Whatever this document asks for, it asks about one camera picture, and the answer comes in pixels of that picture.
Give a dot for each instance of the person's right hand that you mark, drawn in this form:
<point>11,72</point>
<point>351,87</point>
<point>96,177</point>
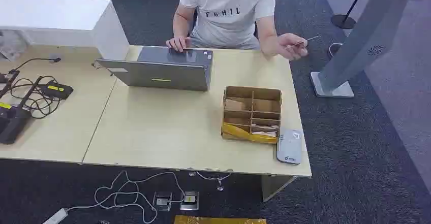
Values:
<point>178,43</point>

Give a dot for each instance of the person's left hand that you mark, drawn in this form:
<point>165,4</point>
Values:
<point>289,45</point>

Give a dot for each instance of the grey laptop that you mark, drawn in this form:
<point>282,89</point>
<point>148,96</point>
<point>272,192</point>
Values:
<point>161,74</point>

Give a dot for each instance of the person in white shirt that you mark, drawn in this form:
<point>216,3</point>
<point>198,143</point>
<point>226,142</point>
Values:
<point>229,14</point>

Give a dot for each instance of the wooden divided card box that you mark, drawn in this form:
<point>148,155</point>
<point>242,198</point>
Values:
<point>252,113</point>

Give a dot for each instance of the grey kiosk stand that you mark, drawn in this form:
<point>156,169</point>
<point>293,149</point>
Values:
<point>367,37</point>

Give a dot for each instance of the tan card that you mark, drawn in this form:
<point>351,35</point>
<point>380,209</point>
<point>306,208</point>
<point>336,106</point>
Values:
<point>234,105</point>

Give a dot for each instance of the grey flat card reader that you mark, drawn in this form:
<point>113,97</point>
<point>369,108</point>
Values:
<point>289,146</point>

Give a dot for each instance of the white cabinet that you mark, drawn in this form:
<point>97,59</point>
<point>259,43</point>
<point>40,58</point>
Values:
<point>60,17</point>

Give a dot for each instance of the black power adapter yellow label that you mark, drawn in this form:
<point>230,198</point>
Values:
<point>57,90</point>

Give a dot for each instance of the pale desk leg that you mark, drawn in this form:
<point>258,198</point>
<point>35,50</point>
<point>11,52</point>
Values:
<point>274,186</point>

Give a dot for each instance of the black gooseneck microphone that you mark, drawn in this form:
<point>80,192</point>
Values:
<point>33,59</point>

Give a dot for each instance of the floor socket box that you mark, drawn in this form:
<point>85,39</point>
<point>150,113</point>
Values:
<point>189,200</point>
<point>162,201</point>

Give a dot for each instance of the clear plastic holder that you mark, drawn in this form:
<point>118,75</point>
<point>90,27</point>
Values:
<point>11,45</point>

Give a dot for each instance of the black router with antennas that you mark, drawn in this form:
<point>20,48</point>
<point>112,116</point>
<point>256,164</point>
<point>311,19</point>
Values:
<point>13,125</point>

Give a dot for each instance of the white power strip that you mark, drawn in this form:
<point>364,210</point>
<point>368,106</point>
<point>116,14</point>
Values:
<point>55,217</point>

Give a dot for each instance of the black stanchion post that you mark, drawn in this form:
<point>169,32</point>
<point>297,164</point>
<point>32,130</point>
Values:
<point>343,21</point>

